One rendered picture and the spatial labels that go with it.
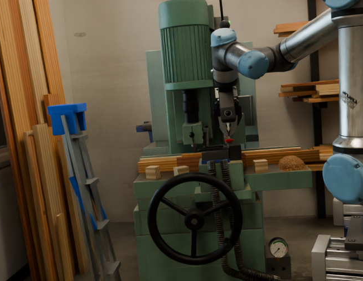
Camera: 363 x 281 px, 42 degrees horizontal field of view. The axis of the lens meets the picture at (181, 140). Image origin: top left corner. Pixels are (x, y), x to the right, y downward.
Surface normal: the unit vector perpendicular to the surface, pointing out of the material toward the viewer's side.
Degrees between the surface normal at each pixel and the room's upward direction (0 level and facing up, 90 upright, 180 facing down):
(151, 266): 90
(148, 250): 90
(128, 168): 90
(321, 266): 90
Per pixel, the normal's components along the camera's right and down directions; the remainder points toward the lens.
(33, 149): 0.98, -0.11
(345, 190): -0.80, 0.27
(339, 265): -0.40, 0.14
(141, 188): -0.07, 0.13
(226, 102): -0.13, -0.36
